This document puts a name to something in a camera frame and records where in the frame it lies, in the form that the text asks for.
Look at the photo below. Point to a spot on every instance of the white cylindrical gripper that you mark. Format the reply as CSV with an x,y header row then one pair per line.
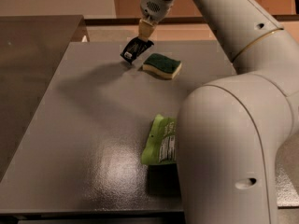
x,y
153,7

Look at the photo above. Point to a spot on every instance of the black rxbar chocolate wrapper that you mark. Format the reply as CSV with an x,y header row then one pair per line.
x,y
135,48

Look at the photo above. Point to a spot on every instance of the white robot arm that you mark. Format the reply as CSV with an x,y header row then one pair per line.
x,y
229,130

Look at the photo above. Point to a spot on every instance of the green and yellow sponge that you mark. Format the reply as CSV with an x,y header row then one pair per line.
x,y
162,66

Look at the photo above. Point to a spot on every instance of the green snack bag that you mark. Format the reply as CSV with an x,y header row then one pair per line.
x,y
160,146

